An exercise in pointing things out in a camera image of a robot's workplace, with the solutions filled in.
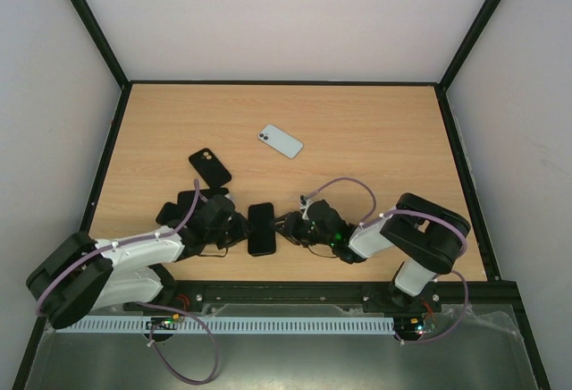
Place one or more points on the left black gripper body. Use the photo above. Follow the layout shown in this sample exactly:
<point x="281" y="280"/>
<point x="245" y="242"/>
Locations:
<point x="222" y="238"/>

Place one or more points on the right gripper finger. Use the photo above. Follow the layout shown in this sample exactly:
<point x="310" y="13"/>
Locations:
<point x="287" y="234"/>
<point x="286" y="219"/>

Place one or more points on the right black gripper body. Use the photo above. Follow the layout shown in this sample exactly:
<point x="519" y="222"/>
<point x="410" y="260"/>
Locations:
<point x="294" y="225"/>

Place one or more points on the black phone screen up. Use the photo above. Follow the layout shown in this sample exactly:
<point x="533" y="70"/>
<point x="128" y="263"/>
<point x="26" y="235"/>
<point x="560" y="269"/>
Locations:
<point x="262" y="241"/>

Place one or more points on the black case with camera holes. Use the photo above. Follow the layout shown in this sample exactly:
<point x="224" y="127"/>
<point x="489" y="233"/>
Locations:
<point x="185" y="199"/>

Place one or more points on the light blue phone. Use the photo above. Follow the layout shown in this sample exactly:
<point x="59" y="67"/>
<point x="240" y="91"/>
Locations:
<point x="280" y="141"/>

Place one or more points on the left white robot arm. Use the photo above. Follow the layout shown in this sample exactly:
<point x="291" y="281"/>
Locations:
<point x="84" y="274"/>

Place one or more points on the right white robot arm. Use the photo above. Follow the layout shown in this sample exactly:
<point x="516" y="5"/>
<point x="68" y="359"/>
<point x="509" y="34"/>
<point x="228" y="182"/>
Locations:
<point x="432" y="237"/>

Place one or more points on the black phone lower left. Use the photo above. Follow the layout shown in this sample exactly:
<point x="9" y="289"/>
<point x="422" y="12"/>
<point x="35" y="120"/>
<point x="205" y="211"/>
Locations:
<point x="168" y="213"/>

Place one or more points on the black case top left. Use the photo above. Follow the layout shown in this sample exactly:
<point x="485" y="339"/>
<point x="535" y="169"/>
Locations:
<point x="210" y="168"/>

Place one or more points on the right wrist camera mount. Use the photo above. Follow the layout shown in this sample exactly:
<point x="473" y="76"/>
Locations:
<point x="304" y="204"/>

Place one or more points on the white slotted cable duct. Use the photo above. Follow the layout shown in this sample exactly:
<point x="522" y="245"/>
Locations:
<point x="234" y="326"/>

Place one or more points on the black frame base rail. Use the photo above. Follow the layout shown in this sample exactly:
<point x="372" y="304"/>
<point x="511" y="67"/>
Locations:
<point x="376" y="297"/>

